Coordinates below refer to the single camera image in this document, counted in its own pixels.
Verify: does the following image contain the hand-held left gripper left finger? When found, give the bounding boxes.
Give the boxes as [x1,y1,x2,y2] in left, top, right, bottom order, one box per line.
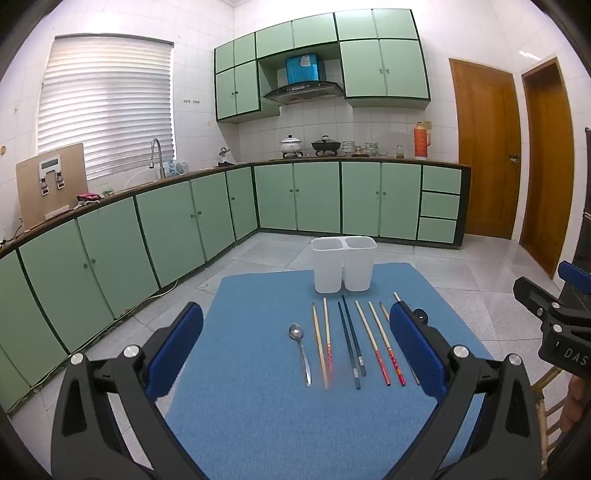
[51,301,208,480]

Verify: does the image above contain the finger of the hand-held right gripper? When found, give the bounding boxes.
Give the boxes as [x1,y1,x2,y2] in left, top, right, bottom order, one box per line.
[557,261,591,296]
[512,276,591,344]

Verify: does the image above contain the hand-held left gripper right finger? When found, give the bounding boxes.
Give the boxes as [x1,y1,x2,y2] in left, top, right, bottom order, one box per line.
[389,301,542,480]

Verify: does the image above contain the light wooden chopstick red pattern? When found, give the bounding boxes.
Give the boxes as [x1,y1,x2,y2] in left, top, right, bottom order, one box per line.
[323,298,334,370]
[312,303,329,389]

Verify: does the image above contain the white two-compartment utensil holder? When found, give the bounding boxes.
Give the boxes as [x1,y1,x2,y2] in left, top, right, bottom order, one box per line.
[311,236,378,294]

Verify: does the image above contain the metal spoon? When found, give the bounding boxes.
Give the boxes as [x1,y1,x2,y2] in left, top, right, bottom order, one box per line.
[288,323,312,387]

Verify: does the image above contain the person's right hand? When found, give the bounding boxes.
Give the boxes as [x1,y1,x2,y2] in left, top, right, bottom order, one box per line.
[560,374,591,437]

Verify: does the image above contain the wooden chair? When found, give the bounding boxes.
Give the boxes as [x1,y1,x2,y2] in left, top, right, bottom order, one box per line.
[531,364,575,457]

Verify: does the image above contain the blue mat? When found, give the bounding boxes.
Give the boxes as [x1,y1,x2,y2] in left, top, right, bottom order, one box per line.
[164,263,497,480]

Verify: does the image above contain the plain wooden door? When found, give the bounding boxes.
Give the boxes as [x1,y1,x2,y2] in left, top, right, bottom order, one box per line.
[519,56,575,280]

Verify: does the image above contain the green lower cabinets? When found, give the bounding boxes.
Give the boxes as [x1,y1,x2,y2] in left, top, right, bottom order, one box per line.
[0,161,472,414]

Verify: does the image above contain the green cabinets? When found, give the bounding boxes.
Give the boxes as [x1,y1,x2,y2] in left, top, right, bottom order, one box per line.
[0,161,472,414]
[213,8,431,123]

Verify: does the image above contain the orange thermos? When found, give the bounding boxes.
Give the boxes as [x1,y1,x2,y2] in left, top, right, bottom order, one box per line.
[414,122,431,159]

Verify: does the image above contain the brown board with white device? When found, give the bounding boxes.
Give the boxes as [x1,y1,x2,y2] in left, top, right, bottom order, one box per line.
[15,143,89,232]

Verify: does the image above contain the metal faucet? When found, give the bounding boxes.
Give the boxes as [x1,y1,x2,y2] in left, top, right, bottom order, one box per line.
[150,138,166,180]

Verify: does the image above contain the black wok with lid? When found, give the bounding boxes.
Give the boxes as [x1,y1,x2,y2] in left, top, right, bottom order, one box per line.
[311,135,342,155]

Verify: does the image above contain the gas stove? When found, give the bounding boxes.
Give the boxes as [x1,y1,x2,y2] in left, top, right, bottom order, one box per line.
[270,151,345,160]

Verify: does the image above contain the white window blind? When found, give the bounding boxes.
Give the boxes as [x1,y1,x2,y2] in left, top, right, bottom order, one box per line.
[37,36,176,181]

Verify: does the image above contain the green upper cabinets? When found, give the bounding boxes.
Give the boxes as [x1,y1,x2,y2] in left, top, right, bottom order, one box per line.
[213,8,431,123]

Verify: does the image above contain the blue hood chimney cover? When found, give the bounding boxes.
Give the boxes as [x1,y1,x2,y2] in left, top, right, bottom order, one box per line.
[285,54,321,86]

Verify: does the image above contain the wooden door with handle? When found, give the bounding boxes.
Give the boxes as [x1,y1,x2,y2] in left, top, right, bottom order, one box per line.
[449,58,522,240]

